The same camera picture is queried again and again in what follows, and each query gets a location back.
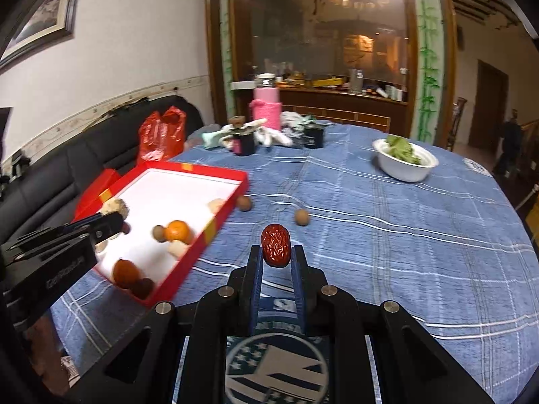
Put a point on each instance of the red cardboard box tray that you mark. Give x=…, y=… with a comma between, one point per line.
x=177, y=193

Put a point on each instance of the small black box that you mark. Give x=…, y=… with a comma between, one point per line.
x=313, y=136

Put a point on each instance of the red gift box lid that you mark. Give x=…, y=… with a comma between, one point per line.
x=94, y=189

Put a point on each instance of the wooden chair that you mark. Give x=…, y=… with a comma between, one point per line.
x=458, y=118

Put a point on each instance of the red date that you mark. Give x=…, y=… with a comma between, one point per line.
x=276, y=246

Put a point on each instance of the wooden glass cabinet partition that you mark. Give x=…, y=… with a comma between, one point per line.
x=337, y=110

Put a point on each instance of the pale lumpy walnut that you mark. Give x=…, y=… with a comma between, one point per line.
x=114, y=206

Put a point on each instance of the dark brown round fruit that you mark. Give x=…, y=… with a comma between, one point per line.
x=142, y=288

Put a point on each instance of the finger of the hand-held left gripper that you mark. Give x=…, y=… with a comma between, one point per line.
x=109, y=225
x=50, y=232

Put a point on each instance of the brown longan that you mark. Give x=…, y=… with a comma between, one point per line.
x=158, y=234
x=301, y=217
x=243, y=203

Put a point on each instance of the small red fruit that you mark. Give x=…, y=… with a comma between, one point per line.
x=126, y=229

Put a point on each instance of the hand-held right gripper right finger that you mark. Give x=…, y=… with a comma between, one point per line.
x=300, y=282

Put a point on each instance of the red plastic bag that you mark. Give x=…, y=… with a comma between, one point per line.
x=162, y=134

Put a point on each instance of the orange mandarin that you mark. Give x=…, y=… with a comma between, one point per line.
x=177, y=231
x=125, y=272

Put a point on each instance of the mint green glove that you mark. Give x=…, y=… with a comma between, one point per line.
x=214, y=136

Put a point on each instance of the green leafy vegetables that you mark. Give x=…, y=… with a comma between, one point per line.
x=402, y=147

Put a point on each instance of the white bowl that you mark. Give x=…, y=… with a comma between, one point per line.
x=404, y=169

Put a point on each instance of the white tray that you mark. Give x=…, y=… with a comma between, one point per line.
x=241, y=85

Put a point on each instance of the black leather sofa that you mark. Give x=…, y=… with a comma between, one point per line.
x=63, y=164

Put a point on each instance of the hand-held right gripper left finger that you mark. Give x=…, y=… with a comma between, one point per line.
x=254, y=277

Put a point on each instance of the wooden door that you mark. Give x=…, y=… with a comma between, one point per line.
x=488, y=101

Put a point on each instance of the framed wall picture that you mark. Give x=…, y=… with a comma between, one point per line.
x=46, y=12

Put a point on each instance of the cream-coloured nut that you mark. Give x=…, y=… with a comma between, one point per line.
x=102, y=246
x=217, y=205
x=177, y=248

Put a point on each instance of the white work glove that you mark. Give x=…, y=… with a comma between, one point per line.
x=294, y=120
x=273, y=135

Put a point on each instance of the bottle with pink knit sleeve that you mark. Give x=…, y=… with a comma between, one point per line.
x=267, y=109

